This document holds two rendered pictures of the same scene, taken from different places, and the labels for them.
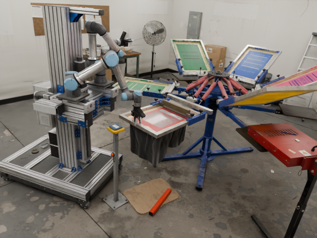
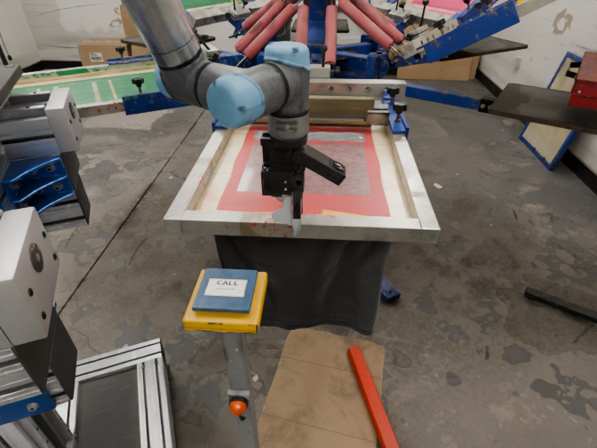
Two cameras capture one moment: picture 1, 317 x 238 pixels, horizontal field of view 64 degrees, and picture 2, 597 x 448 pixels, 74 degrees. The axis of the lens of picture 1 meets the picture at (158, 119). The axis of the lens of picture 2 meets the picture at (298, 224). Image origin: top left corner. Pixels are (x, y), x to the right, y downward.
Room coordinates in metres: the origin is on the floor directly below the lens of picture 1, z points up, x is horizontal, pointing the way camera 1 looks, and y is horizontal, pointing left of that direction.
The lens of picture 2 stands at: (1.79, 0.64, 1.48)
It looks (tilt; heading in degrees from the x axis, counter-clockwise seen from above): 36 degrees down; 321
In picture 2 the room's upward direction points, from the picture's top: straight up
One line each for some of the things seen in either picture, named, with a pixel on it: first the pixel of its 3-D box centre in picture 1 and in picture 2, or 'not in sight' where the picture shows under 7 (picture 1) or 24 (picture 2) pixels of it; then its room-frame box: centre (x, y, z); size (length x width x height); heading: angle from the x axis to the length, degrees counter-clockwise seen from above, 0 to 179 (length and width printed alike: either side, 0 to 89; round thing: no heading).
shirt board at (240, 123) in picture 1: (239, 122); (445, 95); (2.73, -0.96, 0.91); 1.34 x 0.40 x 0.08; 17
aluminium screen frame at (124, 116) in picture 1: (162, 115); (307, 149); (2.59, -0.05, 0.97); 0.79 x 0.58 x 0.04; 137
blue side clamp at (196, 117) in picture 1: (196, 118); (393, 120); (2.58, -0.42, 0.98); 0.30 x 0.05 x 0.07; 137
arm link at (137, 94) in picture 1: (137, 96); (286, 79); (2.33, 0.22, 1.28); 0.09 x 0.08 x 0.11; 106
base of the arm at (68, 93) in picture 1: (72, 89); not in sight; (2.30, 0.84, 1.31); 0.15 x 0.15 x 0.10
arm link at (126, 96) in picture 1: (127, 96); (239, 93); (2.32, 0.32, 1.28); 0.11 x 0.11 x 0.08; 16
